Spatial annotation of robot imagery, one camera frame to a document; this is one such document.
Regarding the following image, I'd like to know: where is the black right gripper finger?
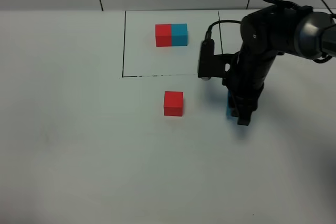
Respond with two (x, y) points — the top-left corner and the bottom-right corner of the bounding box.
(229, 93), (239, 117)
(237, 98), (256, 125)

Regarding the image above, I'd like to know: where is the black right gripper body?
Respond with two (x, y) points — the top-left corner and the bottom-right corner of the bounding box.
(226, 42), (277, 109)

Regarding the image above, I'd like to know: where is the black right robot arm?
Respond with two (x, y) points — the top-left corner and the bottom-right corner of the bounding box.
(223, 0), (335, 126)

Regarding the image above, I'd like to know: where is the blue template cube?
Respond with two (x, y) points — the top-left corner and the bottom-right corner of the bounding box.
(171, 24), (188, 47)

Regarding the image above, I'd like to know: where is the red template cube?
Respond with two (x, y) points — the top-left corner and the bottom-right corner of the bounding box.
(155, 24), (172, 47)

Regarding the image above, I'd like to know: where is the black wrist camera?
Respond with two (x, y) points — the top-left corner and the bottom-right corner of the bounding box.
(197, 39), (238, 86)

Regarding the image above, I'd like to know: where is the black camera cable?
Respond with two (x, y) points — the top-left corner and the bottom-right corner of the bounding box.
(204, 19), (243, 41)

